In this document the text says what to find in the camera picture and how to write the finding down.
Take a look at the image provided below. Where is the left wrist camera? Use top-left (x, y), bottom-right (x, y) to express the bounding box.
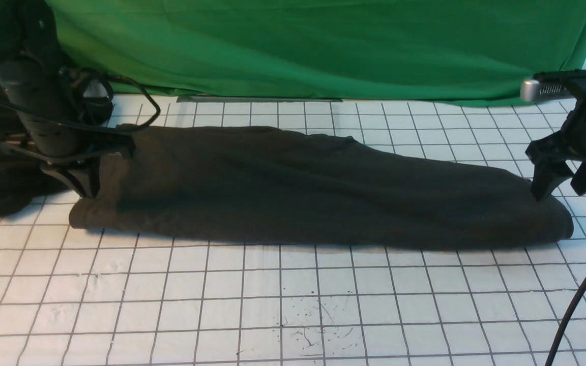
top-left (70, 68), bottom-right (114, 126)

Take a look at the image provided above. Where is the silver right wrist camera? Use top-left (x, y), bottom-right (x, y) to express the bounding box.
top-left (519, 70), bottom-right (586, 103)

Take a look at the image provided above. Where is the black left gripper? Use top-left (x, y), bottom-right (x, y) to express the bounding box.
top-left (0, 58), bottom-right (135, 199)

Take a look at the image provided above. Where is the green backdrop cloth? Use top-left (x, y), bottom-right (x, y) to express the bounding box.
top-left (49, 1), bottom-right (586, 107)

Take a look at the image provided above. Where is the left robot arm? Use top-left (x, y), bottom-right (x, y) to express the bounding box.
top-left (0, 1), bottom-right (134, 198)

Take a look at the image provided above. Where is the gray long-sleeve top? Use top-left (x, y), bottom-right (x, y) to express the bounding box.
top-left (68, 127), bottom-right (574, 252)

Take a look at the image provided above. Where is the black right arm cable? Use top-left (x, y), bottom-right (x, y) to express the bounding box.
top-left (545, 231), bottom-right (586, 366)

